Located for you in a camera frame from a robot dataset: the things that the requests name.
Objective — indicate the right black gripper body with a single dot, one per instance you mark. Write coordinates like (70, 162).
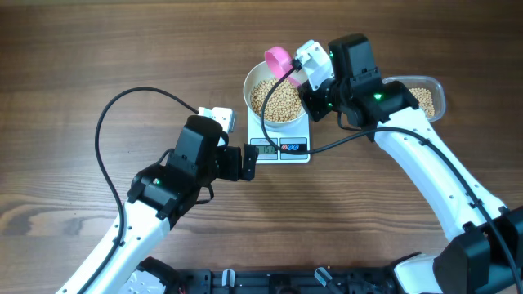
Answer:
(319, 102)

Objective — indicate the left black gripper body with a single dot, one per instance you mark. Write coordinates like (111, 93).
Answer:
(225, 165)

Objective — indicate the pink plastic scoop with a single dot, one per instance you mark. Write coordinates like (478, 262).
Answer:
(278, 61)

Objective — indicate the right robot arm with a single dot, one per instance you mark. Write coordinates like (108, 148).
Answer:
(484, 249)

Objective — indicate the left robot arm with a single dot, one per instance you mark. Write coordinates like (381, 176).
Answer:
(159, 196)

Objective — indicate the soybeans in bowl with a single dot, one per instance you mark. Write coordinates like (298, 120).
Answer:
(283, 105)

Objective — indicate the white bowl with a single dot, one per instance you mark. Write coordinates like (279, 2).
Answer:
(258, 73)

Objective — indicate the soybeans in container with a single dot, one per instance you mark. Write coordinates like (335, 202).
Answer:
(425, 100)

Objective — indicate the clear plastic container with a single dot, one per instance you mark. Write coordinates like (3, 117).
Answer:
(429, 83)

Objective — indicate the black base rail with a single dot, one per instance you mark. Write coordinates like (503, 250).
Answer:
(321, 280)

